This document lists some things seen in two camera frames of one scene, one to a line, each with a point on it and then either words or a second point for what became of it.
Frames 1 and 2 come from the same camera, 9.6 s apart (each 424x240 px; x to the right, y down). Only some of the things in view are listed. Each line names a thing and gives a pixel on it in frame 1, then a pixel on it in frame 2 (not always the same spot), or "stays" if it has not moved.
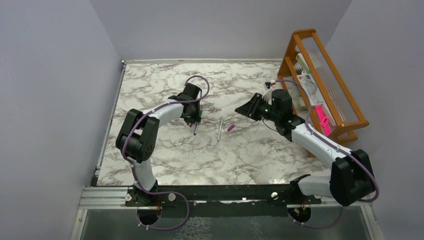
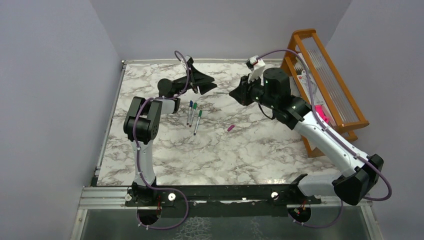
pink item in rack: x=324 y=119 stays
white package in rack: x=309 y=84 stays
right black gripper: x=255 y=108 -> x=248 y=91
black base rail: x=220 y=201 stays
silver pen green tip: x=196 y=129 stays
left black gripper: x=192 y=120 -> x=191 y=79
